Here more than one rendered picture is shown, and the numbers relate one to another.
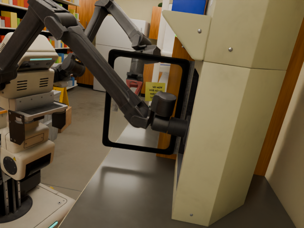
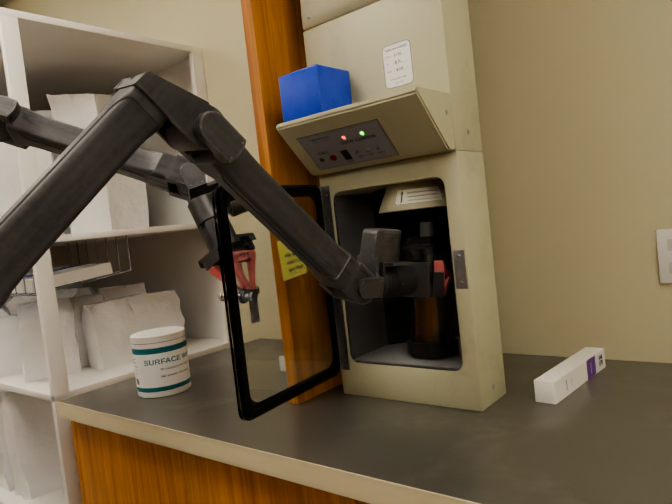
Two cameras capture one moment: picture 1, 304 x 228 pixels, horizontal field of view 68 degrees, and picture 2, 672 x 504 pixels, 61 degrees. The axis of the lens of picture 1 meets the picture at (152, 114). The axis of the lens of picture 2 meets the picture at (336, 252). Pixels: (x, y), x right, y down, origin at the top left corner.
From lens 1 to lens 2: 0.88 m
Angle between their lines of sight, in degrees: 57
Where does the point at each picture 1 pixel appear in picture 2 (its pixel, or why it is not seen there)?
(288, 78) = not seen: hidden behind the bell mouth
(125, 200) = (420, 439)
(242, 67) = (478, 152)
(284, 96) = not seen: hidden behind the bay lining
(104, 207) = (429, 457)
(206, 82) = (463, 177)
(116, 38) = not seen: outside the picture
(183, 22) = (434, 101)
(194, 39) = (445, 122)
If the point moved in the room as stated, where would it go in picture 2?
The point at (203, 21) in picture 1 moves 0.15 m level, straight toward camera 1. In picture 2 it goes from (446, 99) to (530, 77)
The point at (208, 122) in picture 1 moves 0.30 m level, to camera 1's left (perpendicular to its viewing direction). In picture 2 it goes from (475, 232) to (399, 249)
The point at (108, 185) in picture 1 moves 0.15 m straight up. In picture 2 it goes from (365, 451) to (355, 359)
